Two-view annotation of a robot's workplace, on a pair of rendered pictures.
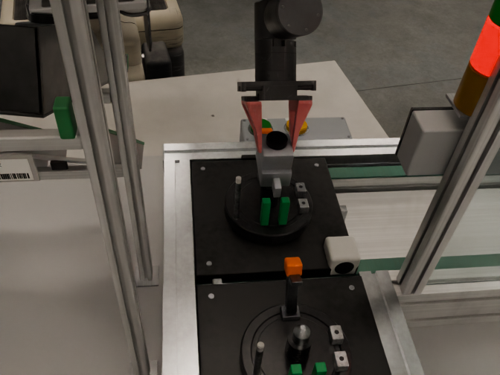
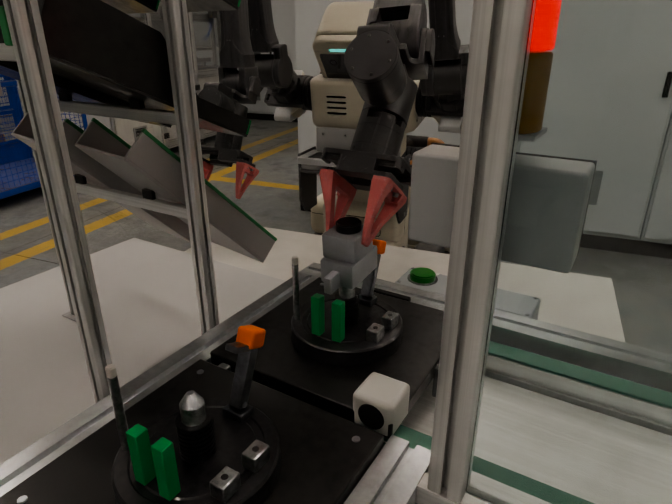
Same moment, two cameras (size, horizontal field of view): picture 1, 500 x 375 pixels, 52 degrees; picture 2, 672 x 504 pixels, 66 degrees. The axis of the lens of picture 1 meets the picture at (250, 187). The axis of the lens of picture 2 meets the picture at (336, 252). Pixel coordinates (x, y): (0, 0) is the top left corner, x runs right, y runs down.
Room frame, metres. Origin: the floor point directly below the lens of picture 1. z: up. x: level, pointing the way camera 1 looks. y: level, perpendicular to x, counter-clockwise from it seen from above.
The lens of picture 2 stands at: (0.13, -0.39, 1.32)
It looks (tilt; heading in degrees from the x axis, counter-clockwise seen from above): 23 degrees down; 41
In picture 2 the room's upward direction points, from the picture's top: straight up
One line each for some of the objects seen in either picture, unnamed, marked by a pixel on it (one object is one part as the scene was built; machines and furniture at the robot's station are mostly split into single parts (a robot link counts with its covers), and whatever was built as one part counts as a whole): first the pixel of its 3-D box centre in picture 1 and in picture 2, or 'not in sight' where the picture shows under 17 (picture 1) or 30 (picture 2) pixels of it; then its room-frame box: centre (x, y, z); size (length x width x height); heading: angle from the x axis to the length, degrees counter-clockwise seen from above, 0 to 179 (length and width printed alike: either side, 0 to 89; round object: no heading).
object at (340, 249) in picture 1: (341, 255); (380, 404); (0.48, -0.14, 0.97); 0.05 x 0.05 x 0.04; 10
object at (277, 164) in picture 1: (275, 159); (345, 251); (0.55, -0.03, 1.08); 0.08 x 0.04 x 0.07; 10
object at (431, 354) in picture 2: (267, 213); (346, 339); (0.56, -0.03, 0.96); 0.24 x 0.24 x 0.02; 10
